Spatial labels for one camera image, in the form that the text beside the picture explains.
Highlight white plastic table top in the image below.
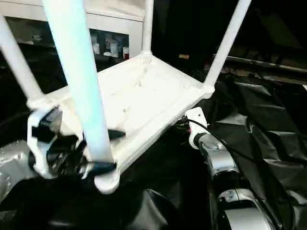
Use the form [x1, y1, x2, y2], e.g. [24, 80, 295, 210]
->
[26, 54, 217, 195]

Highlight white plastic table leg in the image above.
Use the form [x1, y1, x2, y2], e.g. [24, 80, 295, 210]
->
[141, 0, 155, 63]
[42, 0, 118, 168]
[204, 0, 253, 92]
[0, 14, 45, 104]

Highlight black plastic mat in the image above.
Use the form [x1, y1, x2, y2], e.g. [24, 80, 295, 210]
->
[0, 46, 307, 230]

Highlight black low bench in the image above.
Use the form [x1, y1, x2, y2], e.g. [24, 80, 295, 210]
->
[213, 55, 307, 73]

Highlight white glass-door cabinet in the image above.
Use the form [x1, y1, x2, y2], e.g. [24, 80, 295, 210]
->
[0, 0, 147, 61]

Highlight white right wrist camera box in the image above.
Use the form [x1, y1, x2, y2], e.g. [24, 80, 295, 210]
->
[185, 107, 211, 150]

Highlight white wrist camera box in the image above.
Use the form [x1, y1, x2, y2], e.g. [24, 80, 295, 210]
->
[26, 108, 66, 181]
[185, 107, 211, 150]

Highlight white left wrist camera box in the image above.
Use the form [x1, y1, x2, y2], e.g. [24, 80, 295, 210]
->
[26, 108, 66, 181]

